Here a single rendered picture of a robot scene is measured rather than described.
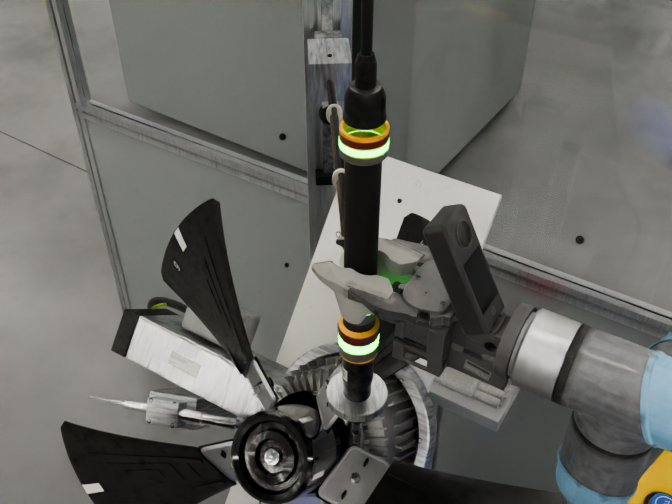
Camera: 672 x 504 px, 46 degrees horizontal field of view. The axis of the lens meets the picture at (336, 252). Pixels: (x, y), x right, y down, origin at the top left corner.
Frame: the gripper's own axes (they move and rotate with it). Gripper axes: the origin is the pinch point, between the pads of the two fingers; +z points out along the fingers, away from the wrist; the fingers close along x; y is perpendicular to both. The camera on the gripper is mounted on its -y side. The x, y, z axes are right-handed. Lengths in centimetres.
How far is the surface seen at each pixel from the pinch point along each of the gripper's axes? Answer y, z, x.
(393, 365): 21.5, -3.9, 6.9
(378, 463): 37.6, -4.3, 3.6
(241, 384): 43.2, 22.3, 8.4
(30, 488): 156, 116, 14
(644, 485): 49, -36, 27
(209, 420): 46, 24, 2
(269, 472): 35.6, 6.3, -6.0
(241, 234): 79, 72, 71
